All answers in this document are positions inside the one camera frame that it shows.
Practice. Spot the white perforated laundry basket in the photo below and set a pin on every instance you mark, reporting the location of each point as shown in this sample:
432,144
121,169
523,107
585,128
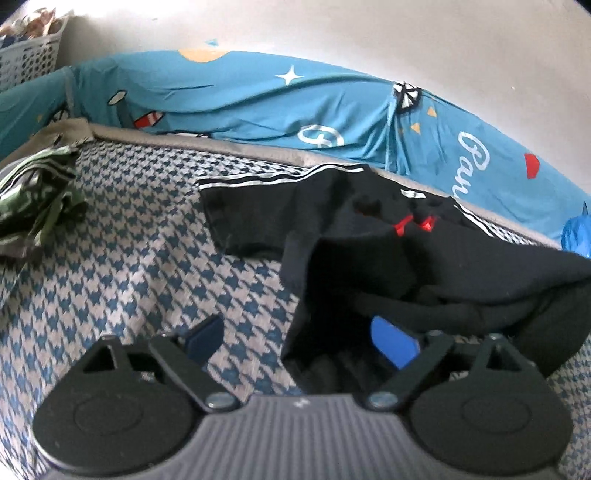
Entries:
30,46

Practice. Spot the houndstooth blue white blanket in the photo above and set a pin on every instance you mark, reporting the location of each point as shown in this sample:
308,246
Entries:
83,398

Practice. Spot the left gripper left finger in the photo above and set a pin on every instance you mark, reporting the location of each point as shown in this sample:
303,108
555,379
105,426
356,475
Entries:
182,359

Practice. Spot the blue plastic bag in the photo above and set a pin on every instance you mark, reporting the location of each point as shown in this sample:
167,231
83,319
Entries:
576,234

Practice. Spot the blue cartoon print bedsheet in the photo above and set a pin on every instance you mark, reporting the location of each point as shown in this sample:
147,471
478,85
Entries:
286,102

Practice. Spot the black t-shirt white stripes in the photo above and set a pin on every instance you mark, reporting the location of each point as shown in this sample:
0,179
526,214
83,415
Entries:
353,245

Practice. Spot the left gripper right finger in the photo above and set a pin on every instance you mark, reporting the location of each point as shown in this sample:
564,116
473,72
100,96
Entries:
415,360

